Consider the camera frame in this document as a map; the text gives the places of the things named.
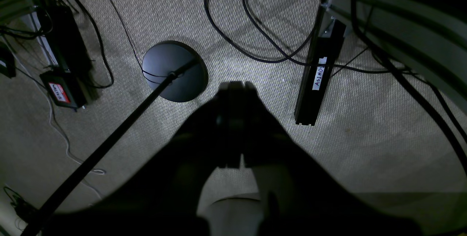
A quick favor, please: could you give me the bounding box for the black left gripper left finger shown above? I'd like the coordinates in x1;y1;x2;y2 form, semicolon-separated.
48;81;238;236

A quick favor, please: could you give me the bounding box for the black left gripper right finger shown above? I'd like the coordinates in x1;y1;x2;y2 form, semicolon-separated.
243;81;422;236

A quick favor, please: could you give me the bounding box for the black stand pole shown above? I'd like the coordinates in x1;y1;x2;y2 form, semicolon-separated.
21;59;200;236

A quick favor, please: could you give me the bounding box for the round black stand base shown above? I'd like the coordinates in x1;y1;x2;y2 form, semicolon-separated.
142;40;209;102

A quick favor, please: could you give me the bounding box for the black aluminium extrusion with label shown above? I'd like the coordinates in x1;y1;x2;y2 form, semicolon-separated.
294;19;346;126

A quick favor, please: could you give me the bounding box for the black power box red label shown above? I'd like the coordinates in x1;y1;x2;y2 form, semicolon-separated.
39;69;86;109

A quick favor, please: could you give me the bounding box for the thin white cable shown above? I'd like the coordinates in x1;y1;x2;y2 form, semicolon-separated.
11;54;106;200

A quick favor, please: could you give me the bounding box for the thick black cable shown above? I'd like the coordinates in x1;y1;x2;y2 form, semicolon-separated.
348;0;467;174

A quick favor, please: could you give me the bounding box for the black looped floor cable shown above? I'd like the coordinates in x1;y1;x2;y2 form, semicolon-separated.
204;0;405;74

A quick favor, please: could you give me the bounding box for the grey aluminium frame beam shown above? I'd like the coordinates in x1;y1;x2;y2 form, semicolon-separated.
325;0;467;111

